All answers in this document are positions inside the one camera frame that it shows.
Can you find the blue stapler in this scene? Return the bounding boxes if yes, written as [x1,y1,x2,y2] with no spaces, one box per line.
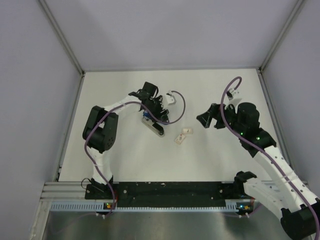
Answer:
[141,111,165,138]

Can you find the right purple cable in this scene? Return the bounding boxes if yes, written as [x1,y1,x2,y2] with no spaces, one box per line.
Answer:
[221,76,320,221]

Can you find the small white staple box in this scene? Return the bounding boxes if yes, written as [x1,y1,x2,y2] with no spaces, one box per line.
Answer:
[181,127,194,135]

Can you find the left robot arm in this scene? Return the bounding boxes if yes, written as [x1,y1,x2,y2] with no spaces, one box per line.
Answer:
[82,93,175,199]

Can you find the purple cable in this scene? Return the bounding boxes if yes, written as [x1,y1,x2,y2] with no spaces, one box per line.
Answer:
[221,76,320,221]
[84,90,186,218]

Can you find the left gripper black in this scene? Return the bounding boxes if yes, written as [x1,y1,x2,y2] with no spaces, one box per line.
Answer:
[144,95,169,123]

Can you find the aluminium frame rail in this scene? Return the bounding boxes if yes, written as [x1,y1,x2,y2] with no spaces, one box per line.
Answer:
[40,181,90,201]

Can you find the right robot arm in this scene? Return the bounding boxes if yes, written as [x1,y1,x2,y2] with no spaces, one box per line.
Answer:
[196,102,320,240]

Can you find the white cable duct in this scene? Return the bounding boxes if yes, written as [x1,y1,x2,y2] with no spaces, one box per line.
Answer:
[50,201,107,212]

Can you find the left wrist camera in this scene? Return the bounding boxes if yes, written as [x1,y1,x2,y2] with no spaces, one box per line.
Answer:
[164,90,177,106]

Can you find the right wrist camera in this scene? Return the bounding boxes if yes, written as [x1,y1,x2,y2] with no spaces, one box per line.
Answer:
[226,88,242,107]

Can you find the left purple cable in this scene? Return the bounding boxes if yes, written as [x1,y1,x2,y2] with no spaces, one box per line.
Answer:
[84,90,186,218]

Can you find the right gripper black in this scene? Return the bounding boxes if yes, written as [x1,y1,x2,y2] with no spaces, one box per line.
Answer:
[196,102,245,135]

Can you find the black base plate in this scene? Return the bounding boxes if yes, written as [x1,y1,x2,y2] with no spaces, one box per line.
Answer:
[84,181,256,208]

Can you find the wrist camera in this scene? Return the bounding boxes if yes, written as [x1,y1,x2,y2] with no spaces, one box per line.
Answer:
[164,90,177,106]
[226,88,242,107]

